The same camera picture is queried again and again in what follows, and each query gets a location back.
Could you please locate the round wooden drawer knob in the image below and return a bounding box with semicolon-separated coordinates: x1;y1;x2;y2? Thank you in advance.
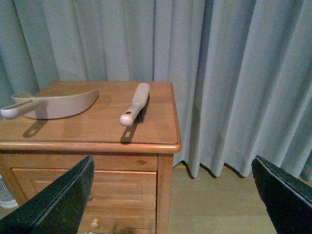
90;219;99;229

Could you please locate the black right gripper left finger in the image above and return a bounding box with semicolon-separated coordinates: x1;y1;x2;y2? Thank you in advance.
0;156;95;234

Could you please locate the wooden nightstand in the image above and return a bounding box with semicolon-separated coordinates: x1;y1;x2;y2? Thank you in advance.
0;81;181;234

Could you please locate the beige plastic dustpan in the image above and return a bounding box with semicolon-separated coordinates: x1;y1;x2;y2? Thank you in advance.
0;90;98;119

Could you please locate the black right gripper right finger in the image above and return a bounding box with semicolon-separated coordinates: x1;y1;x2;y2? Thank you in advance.
252;156;312;234

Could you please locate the white air purifier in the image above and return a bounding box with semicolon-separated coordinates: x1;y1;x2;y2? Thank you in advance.
0;176;18;209

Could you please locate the grey-green curtain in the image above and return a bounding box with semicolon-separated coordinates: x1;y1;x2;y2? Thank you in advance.
0;0;312;179

